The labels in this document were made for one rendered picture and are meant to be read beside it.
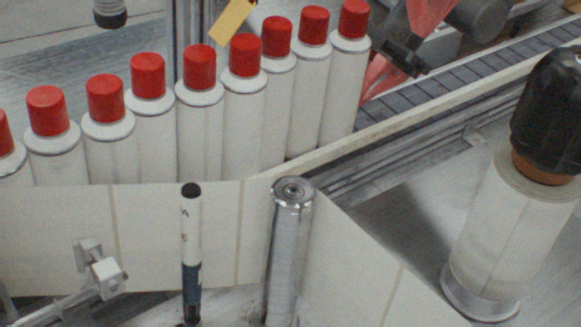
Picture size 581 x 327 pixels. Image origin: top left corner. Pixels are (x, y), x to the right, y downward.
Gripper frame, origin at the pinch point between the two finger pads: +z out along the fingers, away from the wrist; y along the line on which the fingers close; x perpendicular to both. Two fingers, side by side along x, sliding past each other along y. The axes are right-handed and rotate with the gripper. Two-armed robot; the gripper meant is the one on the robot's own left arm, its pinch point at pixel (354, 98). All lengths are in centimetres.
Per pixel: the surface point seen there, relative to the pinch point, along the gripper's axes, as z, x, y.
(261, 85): 3.2, -20.8, 3.3
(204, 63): 3.9, -28.3, 2.2
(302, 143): 7.8, -6.3, 1.9
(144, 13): 38, 102, -180
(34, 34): 67, 66, -185
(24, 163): 18.7, -39.8, 2.3
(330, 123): 4.0, -4.1, 2.1
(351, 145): 4.8, -1.4, 4.9
